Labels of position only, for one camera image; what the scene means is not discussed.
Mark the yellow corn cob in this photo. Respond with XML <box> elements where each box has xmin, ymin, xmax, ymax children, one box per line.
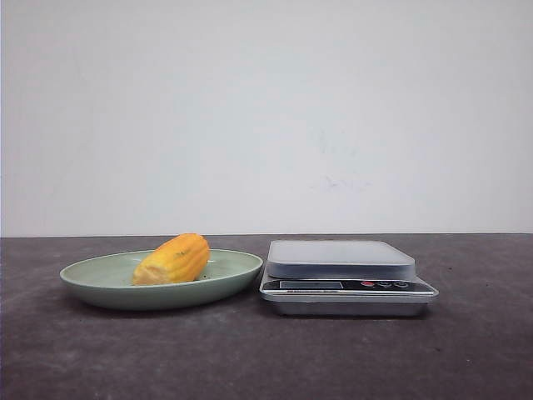
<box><xmin>132</xmin><ymin>233</ymin><xmax>210</xmax><ymax>285</ymax></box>

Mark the silver digital kitchen scale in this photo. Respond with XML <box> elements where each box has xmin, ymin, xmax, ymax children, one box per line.
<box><xmin>259</xmin><ymin>240</ymin><xmax>439</xmax><ymax>317</ymax></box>

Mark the pale green plate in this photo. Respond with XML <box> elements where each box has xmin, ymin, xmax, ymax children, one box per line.
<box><xmin>59</xmin><ymin>247</ymin><xmax>265</xmax><ymax>312</ymax></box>

